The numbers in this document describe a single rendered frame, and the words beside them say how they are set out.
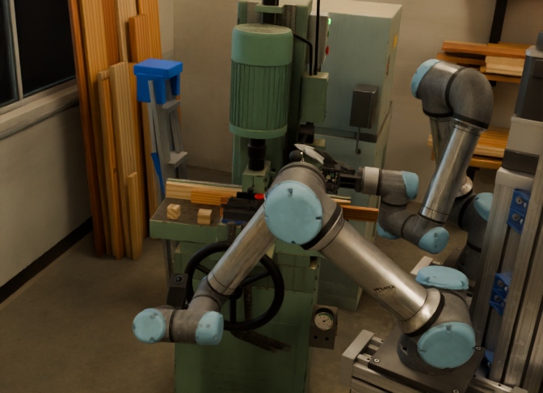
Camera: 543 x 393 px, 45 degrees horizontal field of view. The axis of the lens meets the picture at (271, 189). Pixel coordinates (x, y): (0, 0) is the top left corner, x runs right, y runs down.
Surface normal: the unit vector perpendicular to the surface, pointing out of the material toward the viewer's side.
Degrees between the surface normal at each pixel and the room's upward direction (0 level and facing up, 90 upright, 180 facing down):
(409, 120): 90
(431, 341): 95
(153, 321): 62
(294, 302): 90
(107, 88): 87
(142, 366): 0
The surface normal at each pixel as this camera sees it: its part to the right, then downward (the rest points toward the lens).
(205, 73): -0.28, 0.36
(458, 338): -0.05, 0.46
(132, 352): 0.05, -0.92
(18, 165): 0.96, 0.16
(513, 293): -0.52, 0.31
